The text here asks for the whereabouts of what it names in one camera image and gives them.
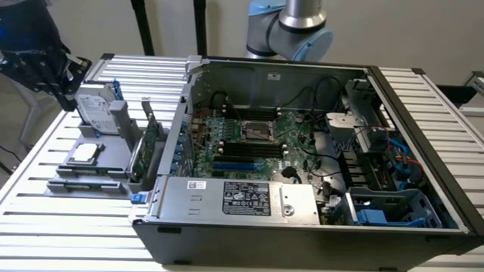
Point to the silver hard disk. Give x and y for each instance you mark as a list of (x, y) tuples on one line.
[(95, 110)]

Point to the black RAM slot bank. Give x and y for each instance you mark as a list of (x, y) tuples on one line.
[(253, 148), (253, 113)]

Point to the metal disk cage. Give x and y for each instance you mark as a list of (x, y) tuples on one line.
[(363, 113)]

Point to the green graphics card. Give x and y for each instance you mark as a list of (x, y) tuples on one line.
[(146, 147)]

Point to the green RAM stick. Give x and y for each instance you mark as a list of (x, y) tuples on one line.
[(95, 170)]

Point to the green motherboard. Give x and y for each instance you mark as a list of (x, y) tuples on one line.
[(261, 167)]

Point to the blue expansion slot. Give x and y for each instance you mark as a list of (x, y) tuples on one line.
[(234, 166)]

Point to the black open PC case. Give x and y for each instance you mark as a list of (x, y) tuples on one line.
[(287, 243)]

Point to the black stand pole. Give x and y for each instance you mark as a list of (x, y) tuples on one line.
[(201, 25), (143, 25)]

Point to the grey power supply unit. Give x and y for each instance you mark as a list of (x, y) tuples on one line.
[(211, 204)]

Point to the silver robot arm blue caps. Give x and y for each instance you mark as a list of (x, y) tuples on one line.
[(291, 25)]

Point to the blue plastic disk bay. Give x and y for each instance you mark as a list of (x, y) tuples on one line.
[(401, 207)]

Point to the grey parts rack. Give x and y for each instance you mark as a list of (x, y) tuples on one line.
[(114, 136)]

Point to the blue case latch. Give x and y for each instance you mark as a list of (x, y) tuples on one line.
[(138, 198)]

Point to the white table leg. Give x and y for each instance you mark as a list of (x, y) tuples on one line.
[(29, 113)]

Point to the metal CPU socket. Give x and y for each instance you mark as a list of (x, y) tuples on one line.
[(258, 131)]

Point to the silver CPU chip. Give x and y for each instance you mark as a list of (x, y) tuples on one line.
[(87, 153)]

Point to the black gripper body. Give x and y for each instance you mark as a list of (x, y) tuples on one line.
[(27, 42)]

